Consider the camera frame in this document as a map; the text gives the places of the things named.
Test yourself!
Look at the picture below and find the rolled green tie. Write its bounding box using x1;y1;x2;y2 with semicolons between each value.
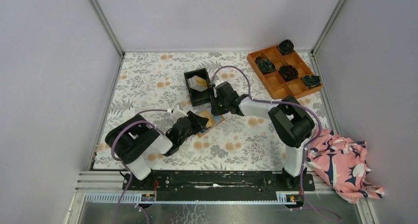
255;56;276;75
301;75;321;89

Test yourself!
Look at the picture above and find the pink patterned cloth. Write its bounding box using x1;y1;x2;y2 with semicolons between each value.
306;129;384;203

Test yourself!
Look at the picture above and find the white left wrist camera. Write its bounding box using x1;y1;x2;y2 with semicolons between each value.
167;103;188;119

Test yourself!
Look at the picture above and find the floral patterned table mat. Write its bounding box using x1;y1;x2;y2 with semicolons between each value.
97;52;334;172

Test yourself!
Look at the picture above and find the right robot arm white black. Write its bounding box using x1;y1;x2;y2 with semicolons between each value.
210;81;315;190

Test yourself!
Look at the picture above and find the yellow leather card holder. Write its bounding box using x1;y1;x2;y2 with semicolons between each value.
197;108;225;138

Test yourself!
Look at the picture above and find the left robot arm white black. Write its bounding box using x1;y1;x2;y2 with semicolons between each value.
105;109;209;190

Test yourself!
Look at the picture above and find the black plastic card box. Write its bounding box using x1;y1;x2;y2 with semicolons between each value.
184;68;213;106

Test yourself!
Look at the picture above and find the rolled green tie right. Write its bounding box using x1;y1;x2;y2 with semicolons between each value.
301;75;321;89

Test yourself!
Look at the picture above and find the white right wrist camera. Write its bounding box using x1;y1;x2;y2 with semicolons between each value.
211;79;225;97

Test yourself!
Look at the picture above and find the rolled dark tie top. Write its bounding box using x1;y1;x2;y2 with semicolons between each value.
277;39;294;56

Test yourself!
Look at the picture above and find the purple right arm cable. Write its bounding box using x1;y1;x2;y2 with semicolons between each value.
211;66;344;223

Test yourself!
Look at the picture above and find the orange wooden compartment tray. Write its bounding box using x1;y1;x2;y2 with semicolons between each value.
247;46;323;99

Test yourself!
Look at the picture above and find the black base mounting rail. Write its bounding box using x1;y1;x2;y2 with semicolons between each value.
122;170;315;204

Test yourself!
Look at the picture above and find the stack of credit cards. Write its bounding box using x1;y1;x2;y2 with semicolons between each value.
187;75;209;92

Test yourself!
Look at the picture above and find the rolled green tie left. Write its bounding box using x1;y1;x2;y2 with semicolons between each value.
255;56;276;75

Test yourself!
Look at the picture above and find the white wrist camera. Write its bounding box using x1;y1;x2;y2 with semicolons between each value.
211;79;225;97
167;103;188;119

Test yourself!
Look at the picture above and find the rolled dark tie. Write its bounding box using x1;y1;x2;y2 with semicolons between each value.
277;39;294;56
279;65;299;82

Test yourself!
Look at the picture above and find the rolled dark tie centre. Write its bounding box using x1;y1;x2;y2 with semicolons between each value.
279;65;299;82

